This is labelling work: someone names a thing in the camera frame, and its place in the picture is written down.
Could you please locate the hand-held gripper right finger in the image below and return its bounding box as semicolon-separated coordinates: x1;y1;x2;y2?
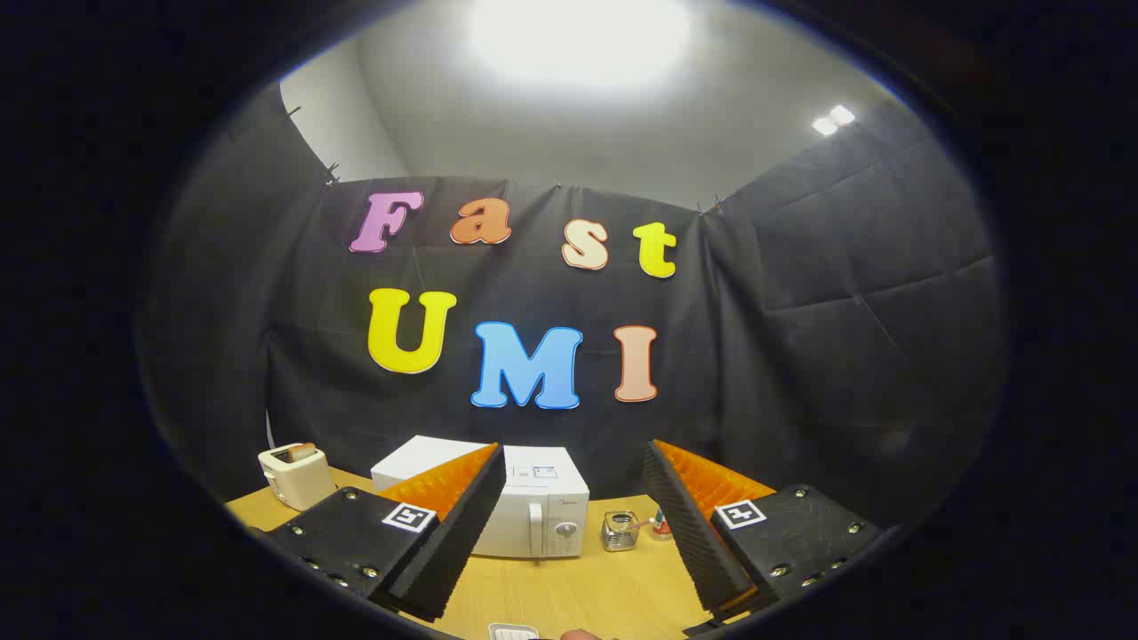
642;439;883;623

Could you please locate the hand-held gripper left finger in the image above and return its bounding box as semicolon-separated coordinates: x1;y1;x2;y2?
264;442;508;623

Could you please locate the white toaster oven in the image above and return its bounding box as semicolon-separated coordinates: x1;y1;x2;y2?
371;435;590;560

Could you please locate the cream toaster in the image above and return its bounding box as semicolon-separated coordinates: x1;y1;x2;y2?
258;444;339;512

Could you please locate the small ceiling light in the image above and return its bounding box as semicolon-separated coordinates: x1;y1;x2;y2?
811;104;856;137

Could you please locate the large ceiling light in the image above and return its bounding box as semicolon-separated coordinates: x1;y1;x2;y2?
467;0;694;90

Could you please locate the metal wire basket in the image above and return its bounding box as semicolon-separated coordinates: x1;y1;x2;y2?
601;510;641;553

